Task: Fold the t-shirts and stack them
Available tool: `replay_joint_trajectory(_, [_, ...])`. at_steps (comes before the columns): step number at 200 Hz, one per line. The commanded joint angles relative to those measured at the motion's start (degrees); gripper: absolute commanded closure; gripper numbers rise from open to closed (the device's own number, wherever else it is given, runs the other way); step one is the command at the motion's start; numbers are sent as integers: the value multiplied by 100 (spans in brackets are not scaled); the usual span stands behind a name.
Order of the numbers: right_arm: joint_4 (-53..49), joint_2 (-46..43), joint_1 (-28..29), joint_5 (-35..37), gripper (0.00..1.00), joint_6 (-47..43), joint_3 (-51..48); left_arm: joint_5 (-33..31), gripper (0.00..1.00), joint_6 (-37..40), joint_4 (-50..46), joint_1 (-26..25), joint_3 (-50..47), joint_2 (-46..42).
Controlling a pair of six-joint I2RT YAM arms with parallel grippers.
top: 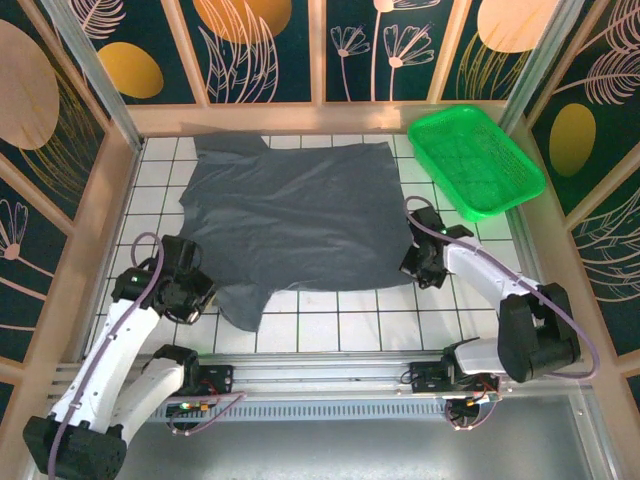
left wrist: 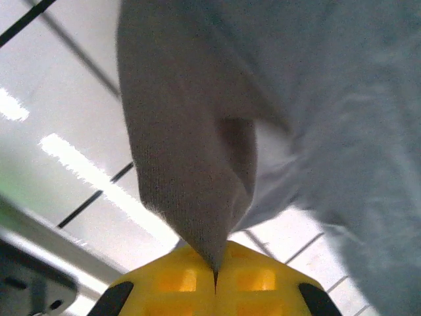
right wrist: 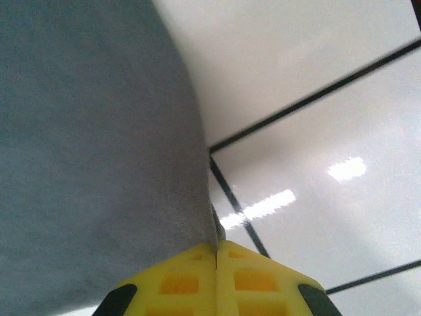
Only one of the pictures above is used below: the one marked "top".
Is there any green plastic basket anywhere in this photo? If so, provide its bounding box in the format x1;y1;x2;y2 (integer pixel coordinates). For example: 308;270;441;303
406;104;547;224

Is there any grey t-shirt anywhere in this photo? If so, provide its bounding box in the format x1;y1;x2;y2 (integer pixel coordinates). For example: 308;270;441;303
179;131;417;334

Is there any small circuit board with LED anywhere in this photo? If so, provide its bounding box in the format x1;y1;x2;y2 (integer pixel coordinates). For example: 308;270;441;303
167;399;215;417

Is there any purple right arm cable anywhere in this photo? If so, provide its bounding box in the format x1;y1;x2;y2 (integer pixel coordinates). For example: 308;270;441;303
403;195;601;379

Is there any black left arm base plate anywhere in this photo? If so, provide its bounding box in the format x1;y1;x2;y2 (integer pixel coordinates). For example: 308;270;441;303
187;364;236;399

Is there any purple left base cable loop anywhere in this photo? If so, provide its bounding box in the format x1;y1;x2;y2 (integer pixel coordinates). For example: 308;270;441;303
167;382;248;437

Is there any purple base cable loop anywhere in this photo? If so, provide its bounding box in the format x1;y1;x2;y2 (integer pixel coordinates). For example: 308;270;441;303
167;382;248;437
443;384;504;433

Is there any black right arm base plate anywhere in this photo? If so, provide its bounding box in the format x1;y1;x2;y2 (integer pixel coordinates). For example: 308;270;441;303
407;359;501;397

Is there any aluminium mounting rail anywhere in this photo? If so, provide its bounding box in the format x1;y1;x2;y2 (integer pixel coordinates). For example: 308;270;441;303
48;352;592;399

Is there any slotted grey cable duct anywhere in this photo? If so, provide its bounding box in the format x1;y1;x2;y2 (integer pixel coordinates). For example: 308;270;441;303
149;403;451;422

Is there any small circuit board with wires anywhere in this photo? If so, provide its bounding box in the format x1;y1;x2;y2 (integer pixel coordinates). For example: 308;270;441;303
446;390;503;407

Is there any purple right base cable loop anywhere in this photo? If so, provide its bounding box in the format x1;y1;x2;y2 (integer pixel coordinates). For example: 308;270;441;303
443;384;504;433

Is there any aluminium frame post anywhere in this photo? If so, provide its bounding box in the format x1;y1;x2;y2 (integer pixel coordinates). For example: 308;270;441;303
491;0;587;136
40;0;145;152

